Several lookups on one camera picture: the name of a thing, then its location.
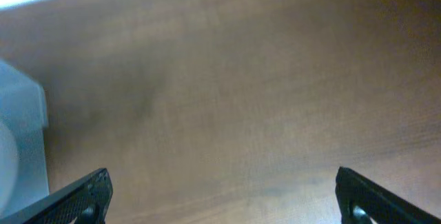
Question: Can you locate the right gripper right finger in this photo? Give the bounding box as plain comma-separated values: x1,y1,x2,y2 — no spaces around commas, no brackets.
335,167,440,224

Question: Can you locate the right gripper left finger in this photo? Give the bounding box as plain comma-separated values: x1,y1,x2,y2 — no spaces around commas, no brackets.
1,168,113,224

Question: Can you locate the clear plastic storage container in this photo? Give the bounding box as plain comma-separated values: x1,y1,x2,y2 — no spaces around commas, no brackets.
1,61,49,218

